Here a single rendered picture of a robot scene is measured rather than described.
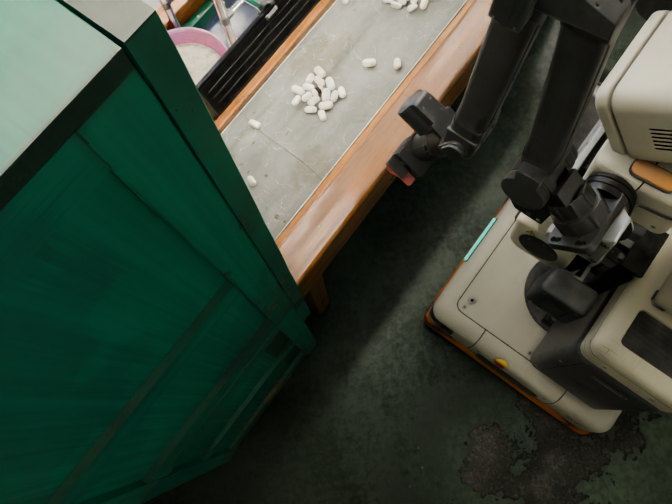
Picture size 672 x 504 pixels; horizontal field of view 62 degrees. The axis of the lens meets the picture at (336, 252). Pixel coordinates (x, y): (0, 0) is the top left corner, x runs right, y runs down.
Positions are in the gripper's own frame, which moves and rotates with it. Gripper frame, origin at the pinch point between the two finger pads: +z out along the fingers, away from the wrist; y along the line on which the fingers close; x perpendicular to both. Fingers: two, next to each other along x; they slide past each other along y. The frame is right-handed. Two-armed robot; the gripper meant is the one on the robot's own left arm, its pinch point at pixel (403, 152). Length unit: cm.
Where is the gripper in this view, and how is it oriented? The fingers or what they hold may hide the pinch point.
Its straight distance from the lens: 118.9
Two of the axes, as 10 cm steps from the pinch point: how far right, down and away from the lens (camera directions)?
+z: -3.3, -0.3, 9.4
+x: 7.3, 6.3, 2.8
